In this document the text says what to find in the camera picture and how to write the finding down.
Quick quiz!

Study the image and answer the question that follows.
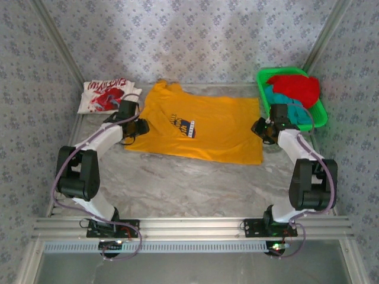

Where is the aluminium frame post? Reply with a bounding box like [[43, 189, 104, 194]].
[[301, 0, 353, 75], [29, 0, 86, 85]]

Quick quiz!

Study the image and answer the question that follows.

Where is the teal t-shirt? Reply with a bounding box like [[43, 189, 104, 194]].
[[263, 85, 309, 127]]

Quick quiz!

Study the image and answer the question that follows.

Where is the white t-shirt with red print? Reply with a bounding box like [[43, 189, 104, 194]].
[[76, 78, 143, 115]]

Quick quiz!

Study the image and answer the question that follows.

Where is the aluminium table side rail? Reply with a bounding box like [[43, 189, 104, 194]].
[[46, 114, 85, 217]]

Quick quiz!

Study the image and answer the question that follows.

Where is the green plastic basket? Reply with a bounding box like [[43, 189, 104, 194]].
[[256, 66, 329, 133]]

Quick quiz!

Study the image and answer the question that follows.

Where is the black controller board with green light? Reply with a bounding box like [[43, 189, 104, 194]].
[[265, 241, 290, 257]]

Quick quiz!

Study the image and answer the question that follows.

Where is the yellow t-shirt with blue print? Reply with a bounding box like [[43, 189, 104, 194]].
[[124, 79, 265, 166]]

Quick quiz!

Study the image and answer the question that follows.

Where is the wide aluminium mounting beam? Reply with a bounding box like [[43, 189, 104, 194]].
[[31, 215, 355, 241]]

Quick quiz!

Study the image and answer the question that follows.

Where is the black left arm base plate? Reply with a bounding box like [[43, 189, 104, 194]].
[[86, 218, 140, 239]]

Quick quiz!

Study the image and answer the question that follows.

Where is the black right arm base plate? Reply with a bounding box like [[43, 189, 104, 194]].
[[243, 218, 298, 238]]

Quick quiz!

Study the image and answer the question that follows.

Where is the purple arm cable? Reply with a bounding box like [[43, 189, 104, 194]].
[[52, 93, 143, 262], [268, 103, 338, 260]]

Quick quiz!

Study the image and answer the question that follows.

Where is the thin aluminium table edge rail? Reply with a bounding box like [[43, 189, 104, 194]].
[[133, 82, 258, 88]]

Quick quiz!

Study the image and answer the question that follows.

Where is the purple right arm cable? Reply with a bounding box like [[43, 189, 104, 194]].
[[268, 103, 338, 260]]

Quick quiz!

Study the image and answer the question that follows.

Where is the grey slotted cable duct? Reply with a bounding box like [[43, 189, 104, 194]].
[[43, 240, 293, 254]]

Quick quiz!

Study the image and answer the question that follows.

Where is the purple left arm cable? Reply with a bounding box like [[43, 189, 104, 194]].
[[52, 93, 143, 262]]

